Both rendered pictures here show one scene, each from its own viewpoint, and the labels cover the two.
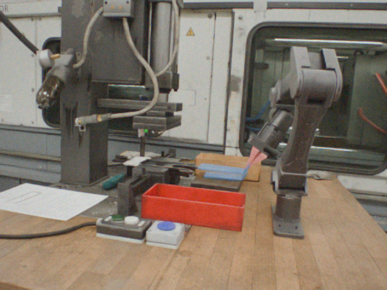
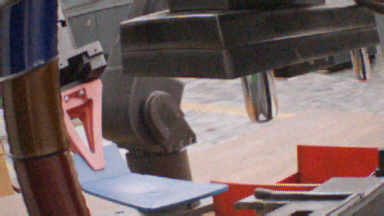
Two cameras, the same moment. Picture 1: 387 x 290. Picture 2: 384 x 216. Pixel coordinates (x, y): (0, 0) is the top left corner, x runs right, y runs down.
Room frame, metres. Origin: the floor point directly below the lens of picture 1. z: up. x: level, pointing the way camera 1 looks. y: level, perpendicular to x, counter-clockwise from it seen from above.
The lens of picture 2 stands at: (1.53, 0.50, 1.19)
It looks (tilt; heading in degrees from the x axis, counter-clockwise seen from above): 10 degrees down; 224
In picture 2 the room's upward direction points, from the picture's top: 10 degrees counter-clockwise
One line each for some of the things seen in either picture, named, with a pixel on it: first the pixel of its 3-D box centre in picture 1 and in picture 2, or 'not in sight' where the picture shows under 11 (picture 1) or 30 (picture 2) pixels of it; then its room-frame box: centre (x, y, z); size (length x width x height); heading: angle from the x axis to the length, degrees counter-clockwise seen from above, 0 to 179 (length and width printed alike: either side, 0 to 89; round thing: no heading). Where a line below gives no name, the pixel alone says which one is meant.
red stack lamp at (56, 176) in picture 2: not in sight; (47, 187); (1.31, 0.20, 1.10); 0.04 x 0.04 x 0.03
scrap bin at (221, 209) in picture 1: (195, 205); (328, 189); (0.81, -0.02, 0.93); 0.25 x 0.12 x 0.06; 78
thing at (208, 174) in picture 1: (226, 173); not in sight; (1.17, -0.13, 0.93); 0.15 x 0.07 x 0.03; 81
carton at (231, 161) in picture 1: (228, 167); not in sight; (1.28, -0.15, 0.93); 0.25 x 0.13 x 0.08; 78
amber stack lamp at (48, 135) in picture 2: not in sight; (29, 107); (1.31, 0.20, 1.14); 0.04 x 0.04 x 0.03
